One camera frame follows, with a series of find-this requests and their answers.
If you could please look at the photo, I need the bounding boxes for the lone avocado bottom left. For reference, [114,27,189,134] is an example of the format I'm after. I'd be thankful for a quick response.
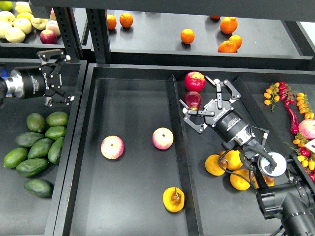
[24,178,54,198]

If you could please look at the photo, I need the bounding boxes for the avocado top left of pile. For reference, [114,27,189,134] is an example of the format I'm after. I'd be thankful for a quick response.
[27,113,46,133]

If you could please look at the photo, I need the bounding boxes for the avocado top right of pile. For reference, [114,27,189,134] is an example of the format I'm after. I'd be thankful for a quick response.
[46,111,68,126]

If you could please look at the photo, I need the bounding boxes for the avocado of pile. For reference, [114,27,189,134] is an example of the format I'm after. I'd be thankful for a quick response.
[46,111,68,126]
[27,113,46,133]

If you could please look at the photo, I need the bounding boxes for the orange on shelf far left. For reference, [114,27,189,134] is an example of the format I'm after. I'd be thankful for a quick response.
[106,14,117,30]

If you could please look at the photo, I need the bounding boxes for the pink peach right edge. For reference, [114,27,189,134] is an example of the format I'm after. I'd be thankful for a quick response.
[298,119,315,140]

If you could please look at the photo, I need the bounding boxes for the yellow apple on shelf front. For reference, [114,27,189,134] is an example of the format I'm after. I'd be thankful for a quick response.
[5,27,26,43]

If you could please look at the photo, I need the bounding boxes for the bright red apple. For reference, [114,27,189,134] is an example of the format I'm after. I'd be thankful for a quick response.
[184,71,206,92]

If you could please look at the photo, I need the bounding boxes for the black left tray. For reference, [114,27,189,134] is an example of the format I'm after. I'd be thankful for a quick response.
[0,60,87,236]

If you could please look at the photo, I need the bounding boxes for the pink apple left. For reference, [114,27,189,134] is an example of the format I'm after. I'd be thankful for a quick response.
[100,135,124,160]

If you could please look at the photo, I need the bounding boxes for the green avocado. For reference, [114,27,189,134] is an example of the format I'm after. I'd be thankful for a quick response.
[48,137,64,164]

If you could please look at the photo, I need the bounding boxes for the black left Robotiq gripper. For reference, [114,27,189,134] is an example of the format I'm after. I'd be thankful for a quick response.
[4,49,75,107]

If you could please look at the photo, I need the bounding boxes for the red apple on shelf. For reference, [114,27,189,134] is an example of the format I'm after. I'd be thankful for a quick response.
[40,29,58,44]

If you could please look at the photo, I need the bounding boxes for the orange cherry tomato vine left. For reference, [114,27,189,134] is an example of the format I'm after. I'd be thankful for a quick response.
[263,82,280,112]

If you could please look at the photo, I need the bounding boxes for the orange cherry tomato vine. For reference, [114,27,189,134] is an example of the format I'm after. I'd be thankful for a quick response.
[296,92,315,119]
[263,82,280,112]

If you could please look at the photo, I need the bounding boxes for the avocado pile middle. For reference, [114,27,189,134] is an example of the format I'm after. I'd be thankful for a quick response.
[45,126,66,140]

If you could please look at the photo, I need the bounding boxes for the pink apple right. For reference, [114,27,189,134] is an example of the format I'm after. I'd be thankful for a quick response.
[152,127,174,150]

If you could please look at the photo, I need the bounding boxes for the orange cherry tomato vine right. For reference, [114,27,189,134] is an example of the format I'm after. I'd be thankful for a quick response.
[296,92,315,119]

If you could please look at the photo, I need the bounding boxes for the orange on shelf front right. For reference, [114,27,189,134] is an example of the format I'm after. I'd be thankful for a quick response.
[218,40,238,53]

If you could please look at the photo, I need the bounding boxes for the red chili pepper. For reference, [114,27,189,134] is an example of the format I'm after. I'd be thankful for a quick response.
[284,100,299,134]

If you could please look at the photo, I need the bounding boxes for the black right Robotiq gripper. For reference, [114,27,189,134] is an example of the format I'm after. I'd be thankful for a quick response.
[179,75,261,150]

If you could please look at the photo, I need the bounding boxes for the orange on shelf centre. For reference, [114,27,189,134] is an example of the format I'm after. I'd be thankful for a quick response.
[180,29,195,44]

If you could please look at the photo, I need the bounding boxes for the black right tray divider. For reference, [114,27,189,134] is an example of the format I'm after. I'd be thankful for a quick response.
[232,77,315,199]

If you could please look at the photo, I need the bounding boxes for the yellow pear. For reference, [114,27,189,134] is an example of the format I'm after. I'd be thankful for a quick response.
[205,154,225,176]
[230,169,251,191]
[162,187,185,213]
[220,150,243,171]
[252,176,275,189]

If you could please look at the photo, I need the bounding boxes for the pink apple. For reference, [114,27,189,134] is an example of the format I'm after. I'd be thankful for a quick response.
[152,127,174,150]
[100,135,124,160]

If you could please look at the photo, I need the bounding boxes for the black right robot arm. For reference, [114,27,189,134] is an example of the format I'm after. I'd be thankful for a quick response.
[180,76,315,236]

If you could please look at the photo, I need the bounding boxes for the dark red apple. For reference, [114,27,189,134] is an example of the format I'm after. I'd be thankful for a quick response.
[184,91,202,110]

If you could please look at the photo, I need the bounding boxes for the black middle tray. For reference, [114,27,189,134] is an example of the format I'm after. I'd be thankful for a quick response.
[54,64,281,236]

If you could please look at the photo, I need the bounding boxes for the black tray divider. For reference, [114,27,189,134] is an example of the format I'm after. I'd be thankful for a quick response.
[166,75,203,236]
[232,77,315,199]

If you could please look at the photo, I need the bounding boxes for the black tray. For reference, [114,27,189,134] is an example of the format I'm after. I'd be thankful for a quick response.
[54,64,281,236]
[0,60,87,236]

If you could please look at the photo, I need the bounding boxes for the large orange on shelf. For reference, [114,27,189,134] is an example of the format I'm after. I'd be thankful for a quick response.
[220,17,238,34]

